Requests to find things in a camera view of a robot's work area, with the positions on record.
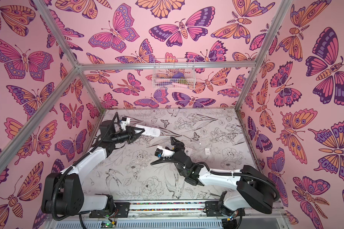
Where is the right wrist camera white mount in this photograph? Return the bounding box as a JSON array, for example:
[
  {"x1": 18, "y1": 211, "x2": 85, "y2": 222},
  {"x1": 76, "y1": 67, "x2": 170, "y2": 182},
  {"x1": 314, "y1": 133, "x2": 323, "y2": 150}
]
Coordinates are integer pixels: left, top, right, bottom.
[{"x1": 154, "y1": 146, "x2": 175, "y2": 158}]

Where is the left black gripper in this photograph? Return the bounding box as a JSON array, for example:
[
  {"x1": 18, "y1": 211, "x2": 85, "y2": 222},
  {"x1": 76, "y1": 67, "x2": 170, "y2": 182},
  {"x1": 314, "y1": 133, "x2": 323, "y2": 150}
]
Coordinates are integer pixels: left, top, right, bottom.
[{"x1": 109, "y1": 127, "x2": 144, "y2": 146}]

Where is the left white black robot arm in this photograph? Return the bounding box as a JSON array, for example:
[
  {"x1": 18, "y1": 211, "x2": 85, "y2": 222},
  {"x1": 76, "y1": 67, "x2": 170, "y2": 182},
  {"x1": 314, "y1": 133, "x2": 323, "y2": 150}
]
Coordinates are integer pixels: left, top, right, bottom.
[{"x1": 41, "y1": 120, "x2": 146, "y2": 221}]

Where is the white wire basket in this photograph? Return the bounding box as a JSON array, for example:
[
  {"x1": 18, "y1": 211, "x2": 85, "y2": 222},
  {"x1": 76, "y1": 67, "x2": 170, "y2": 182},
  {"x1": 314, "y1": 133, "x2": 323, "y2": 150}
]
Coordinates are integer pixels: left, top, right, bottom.
[{"x1": 151, "y1": 58, "x2": 196, "y2": 90}]

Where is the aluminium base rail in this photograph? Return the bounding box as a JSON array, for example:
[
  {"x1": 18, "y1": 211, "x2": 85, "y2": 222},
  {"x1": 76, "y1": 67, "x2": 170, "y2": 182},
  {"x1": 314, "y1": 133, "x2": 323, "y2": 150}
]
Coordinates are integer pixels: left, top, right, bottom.
[{"x1": 44, "y1": 199, "x2": 292, "y2": 229}]

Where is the purple item in basket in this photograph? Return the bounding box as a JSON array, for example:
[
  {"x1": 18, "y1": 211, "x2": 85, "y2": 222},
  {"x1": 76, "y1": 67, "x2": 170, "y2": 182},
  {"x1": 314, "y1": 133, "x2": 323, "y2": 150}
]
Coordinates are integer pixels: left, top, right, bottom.
[{"x1": 171, "y1": 72, "x2": 185, "y2": 82}]

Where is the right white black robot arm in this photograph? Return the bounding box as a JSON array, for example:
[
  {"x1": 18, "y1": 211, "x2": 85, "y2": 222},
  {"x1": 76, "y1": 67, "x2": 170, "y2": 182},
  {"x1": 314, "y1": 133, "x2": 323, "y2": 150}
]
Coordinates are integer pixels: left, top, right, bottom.
[{"x1": 169, "y1": 137, "x2": 281, "y2": 214}]

